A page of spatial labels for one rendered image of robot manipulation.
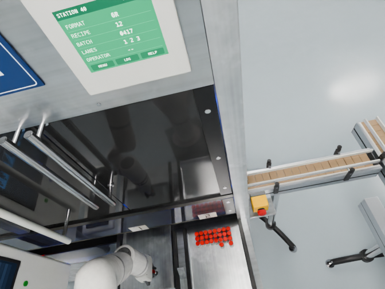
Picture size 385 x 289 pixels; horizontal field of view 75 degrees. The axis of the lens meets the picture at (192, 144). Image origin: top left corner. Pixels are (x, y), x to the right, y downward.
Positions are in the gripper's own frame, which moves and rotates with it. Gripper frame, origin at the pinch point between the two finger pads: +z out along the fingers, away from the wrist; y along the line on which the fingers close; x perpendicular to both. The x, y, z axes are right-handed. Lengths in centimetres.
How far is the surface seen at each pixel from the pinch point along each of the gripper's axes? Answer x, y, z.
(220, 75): 44, -18, -85
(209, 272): 25.1, 2.4, 9.0
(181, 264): 11.8, -3.1, 9.2
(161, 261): 1.8, -5.6, 8.9
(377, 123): 129, -56, 3
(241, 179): 47, -18, -36
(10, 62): 8, -17, -99
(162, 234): 3.3, -18.4, 8.8
